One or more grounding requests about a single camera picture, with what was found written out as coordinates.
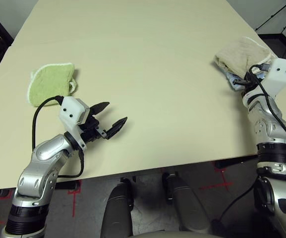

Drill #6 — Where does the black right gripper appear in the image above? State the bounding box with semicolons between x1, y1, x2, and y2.
232;72;259;92

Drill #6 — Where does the light blue folded towel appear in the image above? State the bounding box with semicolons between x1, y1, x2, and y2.
226;70;267;92

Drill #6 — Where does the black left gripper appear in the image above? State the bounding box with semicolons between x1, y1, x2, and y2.
81;101;128;143

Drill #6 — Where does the dark grey robot right leg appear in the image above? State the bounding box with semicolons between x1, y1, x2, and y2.
163;173;212;234

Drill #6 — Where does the dark grey robot left leg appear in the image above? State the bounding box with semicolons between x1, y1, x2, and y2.
102;183;135;236

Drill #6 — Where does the black frame glass cabinet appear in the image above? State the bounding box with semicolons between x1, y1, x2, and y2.
258;33;286;67

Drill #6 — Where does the dark grey robot leg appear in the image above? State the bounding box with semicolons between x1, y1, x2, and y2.
102;183;135;236
163;173;212;234

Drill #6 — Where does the black tripod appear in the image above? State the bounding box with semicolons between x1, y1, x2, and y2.
255;0;286;42

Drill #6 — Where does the red floor tape mark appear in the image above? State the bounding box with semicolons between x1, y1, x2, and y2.
199;168;234;191
67;180;83;217

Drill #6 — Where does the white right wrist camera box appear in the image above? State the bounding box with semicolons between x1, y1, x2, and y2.
241;58;286;107

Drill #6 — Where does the green folded towel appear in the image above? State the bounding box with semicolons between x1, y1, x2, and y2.
25;63;79;107

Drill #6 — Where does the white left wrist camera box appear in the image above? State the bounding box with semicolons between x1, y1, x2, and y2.
59;96;92;151

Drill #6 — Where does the beige towel with white trim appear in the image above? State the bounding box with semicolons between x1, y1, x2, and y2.
213;36;277;80

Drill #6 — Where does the black left wrist camera cable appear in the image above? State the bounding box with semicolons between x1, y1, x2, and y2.
31;95;85;179

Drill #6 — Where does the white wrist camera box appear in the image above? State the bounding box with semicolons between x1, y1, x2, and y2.
241;58;286;107
59;96;92;151

